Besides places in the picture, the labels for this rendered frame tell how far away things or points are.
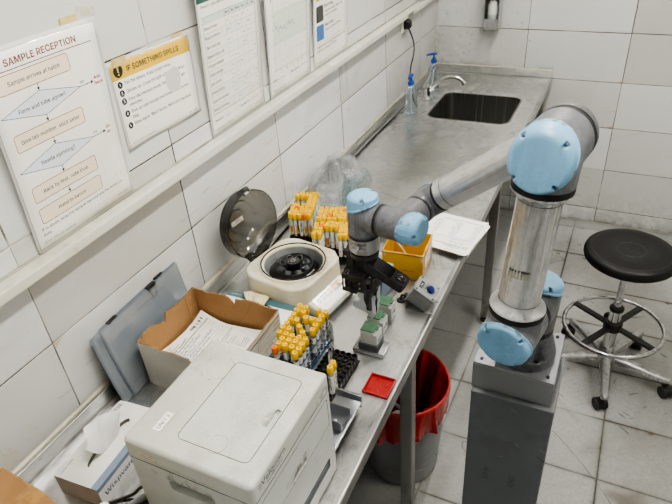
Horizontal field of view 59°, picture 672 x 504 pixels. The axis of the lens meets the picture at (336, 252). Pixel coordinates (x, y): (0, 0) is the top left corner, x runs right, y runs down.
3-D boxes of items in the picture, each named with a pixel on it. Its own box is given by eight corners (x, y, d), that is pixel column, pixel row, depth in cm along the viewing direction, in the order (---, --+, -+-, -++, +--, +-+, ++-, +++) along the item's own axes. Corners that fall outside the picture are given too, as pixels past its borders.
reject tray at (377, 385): (387, 400, 147) (386, 397, 147) (361, 392, 150) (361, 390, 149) (396, 381, 152) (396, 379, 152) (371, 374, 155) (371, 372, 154)
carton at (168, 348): (238, 415, 146) (228, 371, 138) (147, 383, 157) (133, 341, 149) (287, 350, 164) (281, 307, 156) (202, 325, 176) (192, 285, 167)
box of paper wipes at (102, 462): (105, 507, 128) (87, 471, 121) (62, 491, 131) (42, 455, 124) (165, 427, 145) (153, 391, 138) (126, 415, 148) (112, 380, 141)
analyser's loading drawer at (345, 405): (325, 474, 128) (323, 459, 125) (298, 464, 131) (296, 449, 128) (362, 406, 143) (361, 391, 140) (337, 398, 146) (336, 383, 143)
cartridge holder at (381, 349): (383, 359, 159) (383, 349, 157) (352, 351, 162) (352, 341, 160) (390, 346, 163) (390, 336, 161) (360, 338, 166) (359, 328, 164)
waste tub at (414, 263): (423, 283, 185) (423, 256, 180) (381, 276, 190) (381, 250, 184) (432, 259, 196) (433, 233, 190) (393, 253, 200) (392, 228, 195)
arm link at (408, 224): (438, 202, 134) (396, 192, 140) (414, 223, 127) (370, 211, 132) (436, 232, 138) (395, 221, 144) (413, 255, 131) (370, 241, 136)
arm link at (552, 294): (562, 315, 143) (574, 269, 136) (543, 347, 134) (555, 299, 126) (514, 298, 149) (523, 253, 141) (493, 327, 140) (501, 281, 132)
